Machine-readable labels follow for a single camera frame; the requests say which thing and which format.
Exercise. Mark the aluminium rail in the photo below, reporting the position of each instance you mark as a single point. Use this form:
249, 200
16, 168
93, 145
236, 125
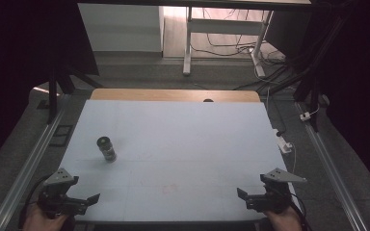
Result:
29, 166
329, 166

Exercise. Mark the small white adapter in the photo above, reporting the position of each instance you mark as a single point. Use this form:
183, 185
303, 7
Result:
305, 116

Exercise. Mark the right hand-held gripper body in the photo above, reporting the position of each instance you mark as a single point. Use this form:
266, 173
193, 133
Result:
271, 199

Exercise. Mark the person's right hand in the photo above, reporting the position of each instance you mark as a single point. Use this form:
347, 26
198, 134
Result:
285, 222

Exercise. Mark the white desk frame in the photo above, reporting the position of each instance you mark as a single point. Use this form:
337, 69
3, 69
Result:
224, 26

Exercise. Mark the dark curtain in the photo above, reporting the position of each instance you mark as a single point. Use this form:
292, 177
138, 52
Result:
359, 80
22, 64

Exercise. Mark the person's left hand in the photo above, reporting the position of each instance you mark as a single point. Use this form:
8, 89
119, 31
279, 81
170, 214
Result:
41, 222

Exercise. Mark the wooden table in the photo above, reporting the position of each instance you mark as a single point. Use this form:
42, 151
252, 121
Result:
160, 95

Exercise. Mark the pale blue table mat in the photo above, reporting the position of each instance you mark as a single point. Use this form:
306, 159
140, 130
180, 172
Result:
179, 144

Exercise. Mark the white cabinet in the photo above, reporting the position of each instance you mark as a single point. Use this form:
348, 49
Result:
122, 29

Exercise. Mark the white power strip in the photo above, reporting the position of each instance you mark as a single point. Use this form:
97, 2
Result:
284, 145

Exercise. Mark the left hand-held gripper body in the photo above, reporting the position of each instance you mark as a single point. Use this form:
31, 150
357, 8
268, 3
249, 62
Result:
61, 201

